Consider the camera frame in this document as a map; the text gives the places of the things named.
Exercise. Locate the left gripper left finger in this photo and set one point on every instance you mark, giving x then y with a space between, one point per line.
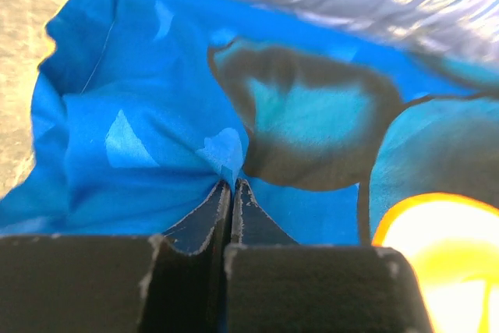
167 282

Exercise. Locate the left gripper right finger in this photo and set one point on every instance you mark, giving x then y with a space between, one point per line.
275 284

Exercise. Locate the Mickey blue yellow pillowcase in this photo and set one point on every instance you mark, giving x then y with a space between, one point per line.
142 107

